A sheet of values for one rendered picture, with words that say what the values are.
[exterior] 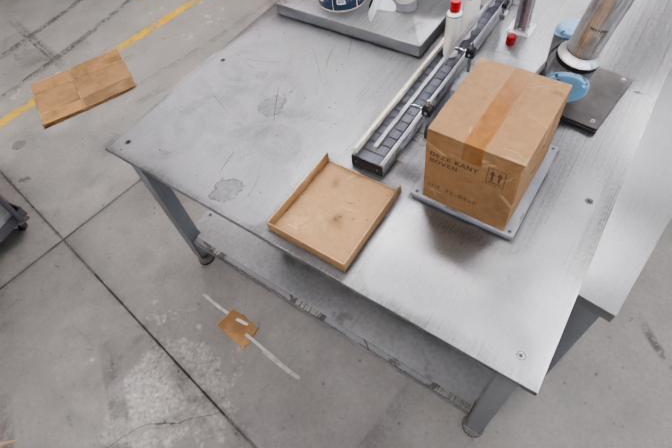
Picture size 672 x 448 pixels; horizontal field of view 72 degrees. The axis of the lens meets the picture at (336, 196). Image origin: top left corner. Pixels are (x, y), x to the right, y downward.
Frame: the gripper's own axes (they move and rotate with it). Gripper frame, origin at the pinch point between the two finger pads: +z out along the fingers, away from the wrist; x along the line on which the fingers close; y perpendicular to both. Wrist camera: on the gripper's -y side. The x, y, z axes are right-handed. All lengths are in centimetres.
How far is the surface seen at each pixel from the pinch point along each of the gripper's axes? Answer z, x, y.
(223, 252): 117, 29, -14
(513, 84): -1.9, -12.4, 39.5
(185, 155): 65, 6, -36
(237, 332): 143, 12, 4
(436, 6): -4, 65, 27
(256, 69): 41, 45, -28
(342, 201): 47, -13, 14
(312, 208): 52, -15, 7
